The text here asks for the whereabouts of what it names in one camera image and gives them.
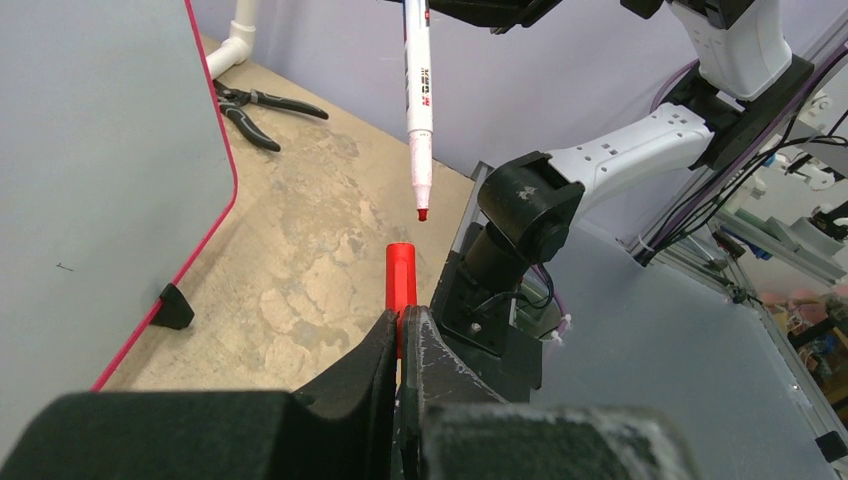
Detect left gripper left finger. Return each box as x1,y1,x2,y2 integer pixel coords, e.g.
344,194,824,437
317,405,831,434
1,311,397,479

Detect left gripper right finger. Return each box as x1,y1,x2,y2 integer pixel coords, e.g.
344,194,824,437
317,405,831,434
400,306,699,479

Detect red marker cap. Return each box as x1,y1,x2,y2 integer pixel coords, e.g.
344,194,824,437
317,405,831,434
385,242,418,360

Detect pink framed whiteboard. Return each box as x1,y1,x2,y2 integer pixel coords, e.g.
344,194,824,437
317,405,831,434
1,1,237,454

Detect white red marker pen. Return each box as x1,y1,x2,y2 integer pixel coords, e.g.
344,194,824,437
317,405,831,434
402,0,433,222

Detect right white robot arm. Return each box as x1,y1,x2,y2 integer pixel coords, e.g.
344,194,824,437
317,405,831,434
432,1,813,357

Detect black handled pliers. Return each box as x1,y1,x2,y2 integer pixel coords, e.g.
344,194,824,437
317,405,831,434
212,80,330,153

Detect white pvc pipe frame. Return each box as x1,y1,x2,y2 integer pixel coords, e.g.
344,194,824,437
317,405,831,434
206,0,261,80

